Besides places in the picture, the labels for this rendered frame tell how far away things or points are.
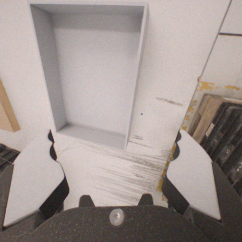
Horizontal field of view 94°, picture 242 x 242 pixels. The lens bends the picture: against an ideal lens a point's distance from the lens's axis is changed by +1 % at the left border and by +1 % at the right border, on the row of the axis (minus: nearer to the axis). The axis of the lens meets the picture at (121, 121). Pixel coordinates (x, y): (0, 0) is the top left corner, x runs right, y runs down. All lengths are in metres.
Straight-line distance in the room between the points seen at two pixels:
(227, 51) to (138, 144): 0.87
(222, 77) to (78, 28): 0.94
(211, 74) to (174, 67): 0.78
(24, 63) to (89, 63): 0.19
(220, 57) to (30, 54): 0.99
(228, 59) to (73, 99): 0.96
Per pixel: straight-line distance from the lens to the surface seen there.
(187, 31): 0.27
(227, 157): 0.80
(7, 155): 0.70
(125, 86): 0.27
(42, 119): 0.46
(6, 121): 0.56
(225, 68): 1.06
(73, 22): 0.31
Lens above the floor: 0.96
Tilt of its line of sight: 58 degrees down
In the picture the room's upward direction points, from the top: 151 degrees counter-clockwise
